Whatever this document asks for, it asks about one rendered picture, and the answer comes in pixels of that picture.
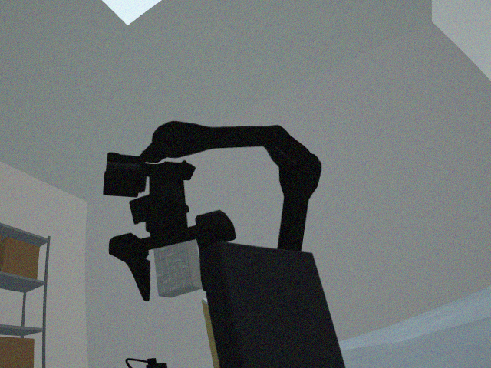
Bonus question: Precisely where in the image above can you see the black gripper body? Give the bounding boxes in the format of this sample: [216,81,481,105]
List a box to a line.
[108,192,236,259]

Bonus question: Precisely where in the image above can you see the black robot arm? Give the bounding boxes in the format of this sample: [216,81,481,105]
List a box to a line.
[103,121,321,251]

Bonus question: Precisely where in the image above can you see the black cable with plug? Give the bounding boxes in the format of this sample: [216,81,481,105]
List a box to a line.
[125,358,167,368]

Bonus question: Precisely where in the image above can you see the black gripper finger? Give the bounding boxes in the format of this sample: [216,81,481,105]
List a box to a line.
[195,231,226,291]
[116,250,150,301]

